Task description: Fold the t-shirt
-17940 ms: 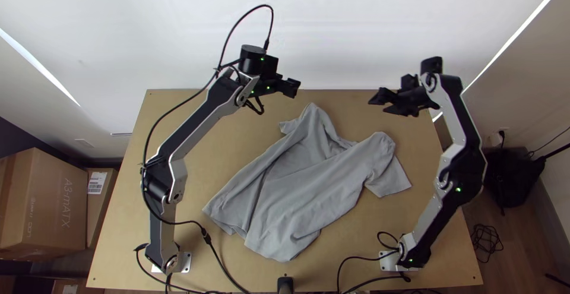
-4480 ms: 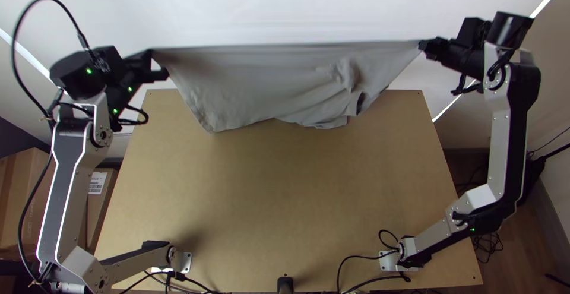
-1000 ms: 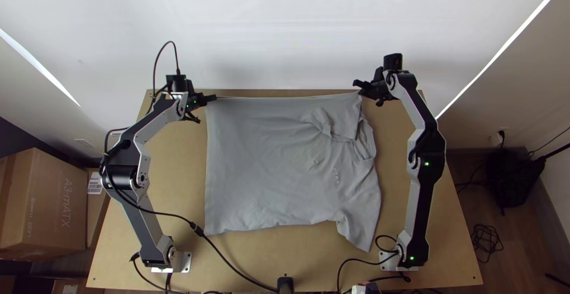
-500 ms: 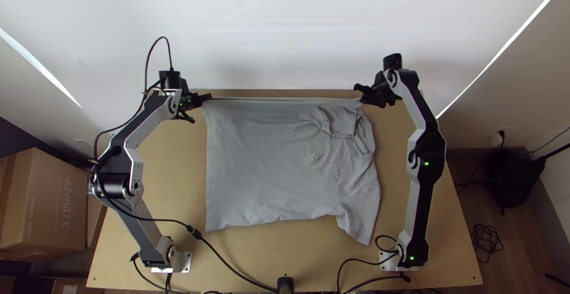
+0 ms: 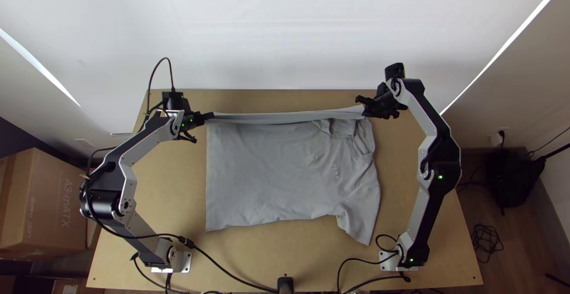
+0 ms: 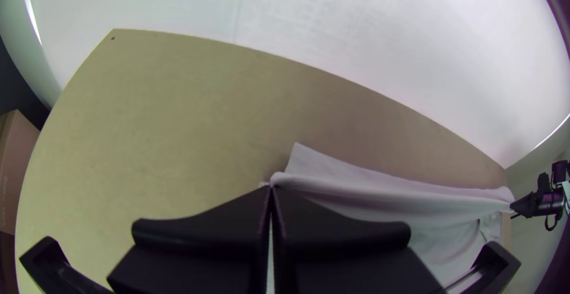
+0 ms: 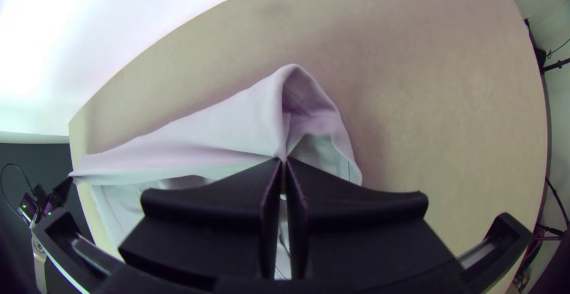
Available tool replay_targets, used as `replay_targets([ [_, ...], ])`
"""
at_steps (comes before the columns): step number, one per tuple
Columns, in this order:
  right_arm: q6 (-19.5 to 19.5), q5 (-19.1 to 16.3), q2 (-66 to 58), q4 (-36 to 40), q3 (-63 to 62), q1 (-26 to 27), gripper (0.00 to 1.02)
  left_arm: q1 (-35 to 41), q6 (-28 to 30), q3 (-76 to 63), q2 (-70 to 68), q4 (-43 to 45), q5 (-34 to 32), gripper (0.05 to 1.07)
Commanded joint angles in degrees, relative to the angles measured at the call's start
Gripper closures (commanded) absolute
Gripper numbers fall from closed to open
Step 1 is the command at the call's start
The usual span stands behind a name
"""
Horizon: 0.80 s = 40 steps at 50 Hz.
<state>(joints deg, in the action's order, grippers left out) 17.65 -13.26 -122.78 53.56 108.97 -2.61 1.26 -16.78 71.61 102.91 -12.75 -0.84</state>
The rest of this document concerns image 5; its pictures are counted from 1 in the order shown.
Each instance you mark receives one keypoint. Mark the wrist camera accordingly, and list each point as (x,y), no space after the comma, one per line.
(173,100)
(395,70)

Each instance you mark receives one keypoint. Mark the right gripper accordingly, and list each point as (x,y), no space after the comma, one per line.
(383,104)

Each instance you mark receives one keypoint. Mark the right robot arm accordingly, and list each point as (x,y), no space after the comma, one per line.
(438,151)

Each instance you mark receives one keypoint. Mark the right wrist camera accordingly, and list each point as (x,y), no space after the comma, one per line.
(395,70)

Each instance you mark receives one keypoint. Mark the white wall socket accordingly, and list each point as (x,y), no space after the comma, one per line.
(497,139)

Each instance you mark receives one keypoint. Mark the grey t-shirt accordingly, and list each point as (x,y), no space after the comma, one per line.
(285,173)

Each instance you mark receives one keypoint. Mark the brown cardboard box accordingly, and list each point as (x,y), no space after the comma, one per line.
(35,200)

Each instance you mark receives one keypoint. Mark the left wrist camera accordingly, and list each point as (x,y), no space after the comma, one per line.
(173,100)

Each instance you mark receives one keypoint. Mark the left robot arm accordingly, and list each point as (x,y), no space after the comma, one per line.
(127,160)

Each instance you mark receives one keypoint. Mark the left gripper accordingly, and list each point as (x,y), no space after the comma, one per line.
(192,124)

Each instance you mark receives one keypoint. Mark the black bag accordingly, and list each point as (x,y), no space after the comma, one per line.
(512,176)

